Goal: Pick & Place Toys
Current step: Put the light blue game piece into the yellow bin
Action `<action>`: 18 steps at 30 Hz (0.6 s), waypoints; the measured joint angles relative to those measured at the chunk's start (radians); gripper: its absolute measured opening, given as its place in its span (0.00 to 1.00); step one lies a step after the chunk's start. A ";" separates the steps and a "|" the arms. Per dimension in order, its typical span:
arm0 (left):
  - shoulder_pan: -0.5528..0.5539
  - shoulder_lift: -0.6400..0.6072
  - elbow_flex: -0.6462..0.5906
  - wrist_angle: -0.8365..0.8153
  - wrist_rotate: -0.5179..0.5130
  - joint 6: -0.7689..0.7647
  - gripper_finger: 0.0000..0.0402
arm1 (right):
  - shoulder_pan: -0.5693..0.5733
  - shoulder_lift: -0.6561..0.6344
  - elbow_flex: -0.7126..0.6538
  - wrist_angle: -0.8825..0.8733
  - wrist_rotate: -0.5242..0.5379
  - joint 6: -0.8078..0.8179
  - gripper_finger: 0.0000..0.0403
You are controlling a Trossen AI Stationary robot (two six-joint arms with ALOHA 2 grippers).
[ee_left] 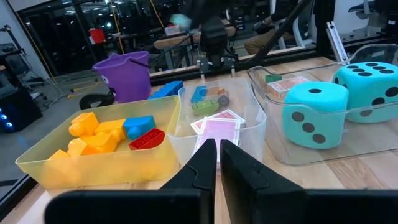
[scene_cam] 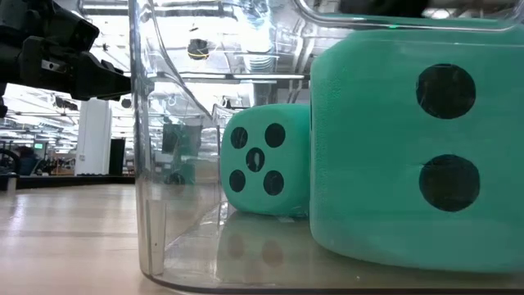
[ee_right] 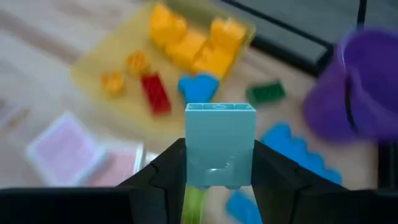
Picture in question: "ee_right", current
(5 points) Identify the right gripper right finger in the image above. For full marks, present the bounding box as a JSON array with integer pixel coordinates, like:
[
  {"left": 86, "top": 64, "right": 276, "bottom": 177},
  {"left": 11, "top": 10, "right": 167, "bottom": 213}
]
[{"left": 251, "top": 139, "right": 352, "bottom": 224}]

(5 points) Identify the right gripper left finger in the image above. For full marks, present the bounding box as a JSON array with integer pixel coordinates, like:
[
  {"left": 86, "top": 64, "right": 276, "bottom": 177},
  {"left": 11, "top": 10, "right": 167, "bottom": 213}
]
[{"left": 116, "top": 138, "right": 187, "bottom": 224}]

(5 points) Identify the light blue toy block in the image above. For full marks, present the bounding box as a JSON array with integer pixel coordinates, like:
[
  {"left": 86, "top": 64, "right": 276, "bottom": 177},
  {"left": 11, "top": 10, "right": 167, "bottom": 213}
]
[{"left": 184, "top": 102, "right": 257, "bottom": 190}]

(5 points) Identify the red toy brick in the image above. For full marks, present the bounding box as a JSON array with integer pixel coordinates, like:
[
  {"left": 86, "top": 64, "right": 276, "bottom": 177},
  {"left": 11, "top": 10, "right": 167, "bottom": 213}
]
[{"left": 140, "top": 73, "right": 172, "bottom": 116}]

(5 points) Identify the blue heart toy block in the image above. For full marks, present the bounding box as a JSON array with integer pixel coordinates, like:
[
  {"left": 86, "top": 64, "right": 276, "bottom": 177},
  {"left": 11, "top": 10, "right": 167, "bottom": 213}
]
[{"left": 177, "top": 73, "right": 220, "bottom": 104}]

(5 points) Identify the yellow wedge toy block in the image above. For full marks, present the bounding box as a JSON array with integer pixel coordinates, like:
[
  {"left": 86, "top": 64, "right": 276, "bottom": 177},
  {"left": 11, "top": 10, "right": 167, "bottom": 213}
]
[{"left": 148, "top": 2, "right": 188, "bottom": 47}]

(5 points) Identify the large blue toy brick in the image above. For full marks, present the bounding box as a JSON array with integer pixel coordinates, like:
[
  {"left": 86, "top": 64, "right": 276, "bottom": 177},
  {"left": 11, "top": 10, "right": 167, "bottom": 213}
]
[{"left": 259, "top": 123, "right": 343, "bottom": 186}]

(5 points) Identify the flat blue toy brick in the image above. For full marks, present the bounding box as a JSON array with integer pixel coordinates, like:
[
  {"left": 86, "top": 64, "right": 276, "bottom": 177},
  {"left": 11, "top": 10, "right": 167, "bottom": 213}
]
[{"left": 225, "top": 190, "right": 259, "bottom": 224}]

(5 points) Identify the dark green toy brick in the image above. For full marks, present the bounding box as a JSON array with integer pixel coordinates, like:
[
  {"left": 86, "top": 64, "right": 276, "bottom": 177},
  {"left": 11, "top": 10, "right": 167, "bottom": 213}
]
[{"left": 245, "top": 80, "right": 287, "bottom": 105}]

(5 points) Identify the purple plastic bucket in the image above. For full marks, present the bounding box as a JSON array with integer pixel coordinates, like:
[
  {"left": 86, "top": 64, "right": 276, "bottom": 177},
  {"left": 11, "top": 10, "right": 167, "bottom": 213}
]
[{"left": 303, "top": 29, "right": 398, "bottom": 146}]

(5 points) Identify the yellow translucent plastic bin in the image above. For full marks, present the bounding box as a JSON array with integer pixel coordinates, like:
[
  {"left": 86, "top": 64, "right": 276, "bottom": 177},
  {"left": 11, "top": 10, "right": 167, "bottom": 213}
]
[{"left": 70, "top": 1, "right": 256, "bottom": 125}]

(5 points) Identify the black aluminium table frame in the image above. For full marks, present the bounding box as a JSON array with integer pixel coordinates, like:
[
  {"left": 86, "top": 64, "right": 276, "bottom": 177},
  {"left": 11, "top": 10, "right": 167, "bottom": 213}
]
[{"left": 222, "top": 0, "right": 398, "bottom": 190}]

